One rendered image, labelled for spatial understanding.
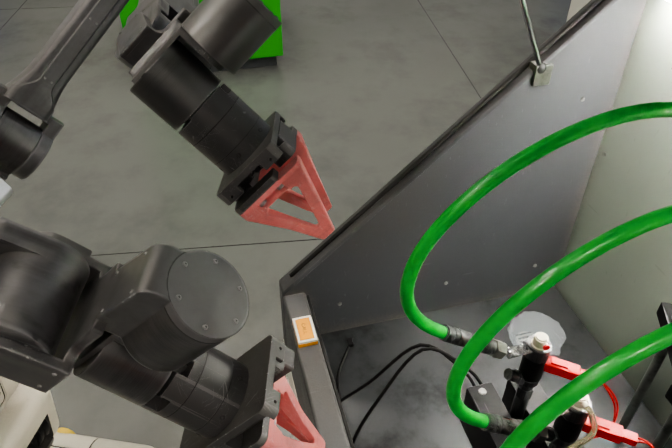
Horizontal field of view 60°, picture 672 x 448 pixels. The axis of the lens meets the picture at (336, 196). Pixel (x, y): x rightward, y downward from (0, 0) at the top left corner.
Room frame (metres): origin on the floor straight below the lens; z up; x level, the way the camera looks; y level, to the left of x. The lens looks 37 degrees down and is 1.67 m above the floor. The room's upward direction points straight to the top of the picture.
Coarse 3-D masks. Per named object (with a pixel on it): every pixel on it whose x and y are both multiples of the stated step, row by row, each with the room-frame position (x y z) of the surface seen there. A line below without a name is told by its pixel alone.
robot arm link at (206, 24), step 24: (216, 0) 0.45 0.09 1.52; (240, 0) 0.44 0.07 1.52; (144, 24) 0.48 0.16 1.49; (168, 24) 0.49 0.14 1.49; (192, 24) 0.44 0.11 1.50; (216, 24) 0.44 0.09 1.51; (240, 24) 0.44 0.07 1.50; (264, 24) 0.45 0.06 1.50; (120, 48) 0.48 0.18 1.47; (144, 48) 0.47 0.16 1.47; (192, 48) 0.48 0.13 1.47; (216, 48) 0.43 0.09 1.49; (240, 48) 0.44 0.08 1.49
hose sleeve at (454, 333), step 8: (448, 328) 0.41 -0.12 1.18; (456, 328) 0.42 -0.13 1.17; (448, 336) 0.40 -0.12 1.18; (456, 336) 0.41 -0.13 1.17; (464, 336) 0.41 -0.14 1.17; (456, 344) 0.41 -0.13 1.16; (464, 344) 0.41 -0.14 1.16; (488, 344) 0.42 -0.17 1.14; (496, 344) 0.43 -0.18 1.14; (488, 352) 0.42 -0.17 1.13
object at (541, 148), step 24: (600, 120) 0.44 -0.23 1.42; (624, 120) 0.44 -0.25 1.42; (552, 144) 0.42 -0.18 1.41; (504, 168) 0.42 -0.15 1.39; (480, 192) 0.41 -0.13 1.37; (456, 216) 0.40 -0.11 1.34; (432, 240) 0.40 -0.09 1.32; (408, 264) 0.40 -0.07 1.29; (408, 288) 0.39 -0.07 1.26; (408, 312) 0.40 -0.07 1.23
